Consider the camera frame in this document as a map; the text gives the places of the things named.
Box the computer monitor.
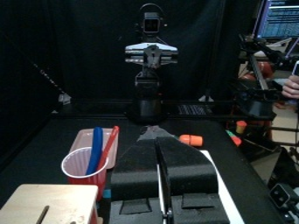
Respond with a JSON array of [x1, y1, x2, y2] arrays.
[[253, 0, 299, 40]]

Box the thin white diagonal cord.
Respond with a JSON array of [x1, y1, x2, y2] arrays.
[[23, 53, 66, 95]]

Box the white cutting board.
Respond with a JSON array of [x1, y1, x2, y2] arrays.
[[157, 149, 247, 224]]

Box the white text label sticker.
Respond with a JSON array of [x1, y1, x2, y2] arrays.
[[177, 104, 214, 116]]

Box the person's hand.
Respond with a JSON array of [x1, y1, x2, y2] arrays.
[[281, 74, 299, 100]]

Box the white frame corner bracket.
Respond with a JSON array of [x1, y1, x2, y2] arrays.
[[199, 94, 215, 103], [58, 93, 72, 105]]

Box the green red toy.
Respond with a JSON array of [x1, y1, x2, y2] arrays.
[[226, 129, 243, 147]]

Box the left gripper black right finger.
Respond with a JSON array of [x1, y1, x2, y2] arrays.
[[154, 125, 231, 224]]

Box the red plastic utensil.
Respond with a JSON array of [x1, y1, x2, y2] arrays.
[[98, 125, 121, 172]]

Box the orange yellow toy cylinder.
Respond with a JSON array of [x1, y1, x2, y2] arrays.
[[235, 120, 249, 135]]

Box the tan square container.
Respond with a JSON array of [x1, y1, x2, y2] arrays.
[[68, 128, 121, 170]]

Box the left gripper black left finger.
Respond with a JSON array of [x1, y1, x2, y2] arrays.
[[109, 125, 165, 224]]

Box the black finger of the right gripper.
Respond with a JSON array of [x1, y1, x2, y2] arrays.
[[143, 45, 154, 70], [153, 45, 163, 70]]

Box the red round object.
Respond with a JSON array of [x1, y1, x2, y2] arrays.
[[257, 60, 275, 80]]

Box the grey aluminium rail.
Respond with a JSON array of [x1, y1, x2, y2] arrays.
[[247, 54, 271, 91]]

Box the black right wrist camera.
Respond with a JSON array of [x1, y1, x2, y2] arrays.
[[141, 11, 165, 35]]

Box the blue plastic utensil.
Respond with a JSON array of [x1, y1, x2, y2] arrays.
[[86, 126, 106, 176]]

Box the light wooden box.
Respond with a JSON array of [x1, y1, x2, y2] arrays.
[[0, 183, 101, 224]]

